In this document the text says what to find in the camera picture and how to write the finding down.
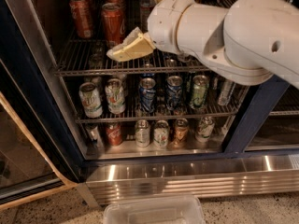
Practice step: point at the blue fridge centre post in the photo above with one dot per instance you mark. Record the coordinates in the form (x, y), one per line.
(255, 109)

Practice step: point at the blue soda can left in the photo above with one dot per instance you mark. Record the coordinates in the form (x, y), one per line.
(147, 91)

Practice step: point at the open glass fridge door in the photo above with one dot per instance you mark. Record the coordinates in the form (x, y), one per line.
(28, 171)

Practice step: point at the middle wire fridge shelf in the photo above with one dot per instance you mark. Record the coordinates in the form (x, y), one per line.
(133, 112)

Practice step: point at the white green soda can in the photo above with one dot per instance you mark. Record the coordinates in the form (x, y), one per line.
(90, 99)
(115, 96)

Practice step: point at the white can bottom right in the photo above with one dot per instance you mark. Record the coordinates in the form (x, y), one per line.
(204, 129)

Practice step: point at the red can bottom shelf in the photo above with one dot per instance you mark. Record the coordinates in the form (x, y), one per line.
(114, 135)

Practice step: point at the blue soda can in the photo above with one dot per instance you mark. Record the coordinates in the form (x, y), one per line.
(173, 91)
(147, 91)

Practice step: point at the silver slim can middle shelf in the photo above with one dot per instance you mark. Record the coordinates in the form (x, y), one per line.
(227, 90)

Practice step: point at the brown gold can bottom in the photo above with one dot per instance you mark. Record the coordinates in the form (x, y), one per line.
(181, 129)

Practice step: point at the stainless steel fridge base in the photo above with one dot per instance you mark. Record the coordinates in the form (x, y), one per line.
(203, 179)

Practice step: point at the blue soda can right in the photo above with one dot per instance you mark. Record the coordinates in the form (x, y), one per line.
(173, 91)

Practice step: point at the white green soda can left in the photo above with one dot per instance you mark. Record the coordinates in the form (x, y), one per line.
(90, 99)

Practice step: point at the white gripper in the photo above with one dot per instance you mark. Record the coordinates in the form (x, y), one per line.
(164, 22)

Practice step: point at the clear plastic water bottle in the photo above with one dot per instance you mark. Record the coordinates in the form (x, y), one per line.
(146, 6)

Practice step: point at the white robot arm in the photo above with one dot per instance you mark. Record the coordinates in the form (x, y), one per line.
(246, 43)

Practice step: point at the silver can bottom left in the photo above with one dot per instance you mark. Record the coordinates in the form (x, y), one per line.
(93, 132)

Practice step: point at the clear plastic bin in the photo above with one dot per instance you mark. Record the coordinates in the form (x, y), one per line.
(176, 209)

